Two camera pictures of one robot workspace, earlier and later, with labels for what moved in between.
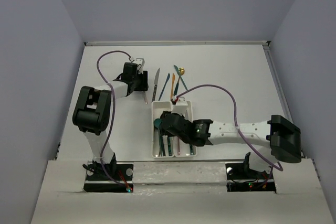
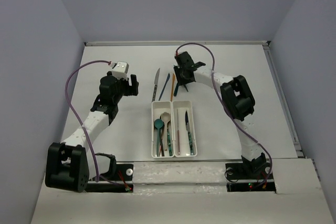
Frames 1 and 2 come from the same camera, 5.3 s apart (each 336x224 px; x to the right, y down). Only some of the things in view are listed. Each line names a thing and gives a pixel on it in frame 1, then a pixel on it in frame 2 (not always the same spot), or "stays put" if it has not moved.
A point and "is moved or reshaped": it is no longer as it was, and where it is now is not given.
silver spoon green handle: x=169 y=147 stays put
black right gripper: x=165 y=113 -> x=181 y=81
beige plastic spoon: x=145 y=97 is moved or reshaped
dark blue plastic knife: x=168 y=75 stays put
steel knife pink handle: x=178 y=146 stays put
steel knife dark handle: x=155 y=84 stays put
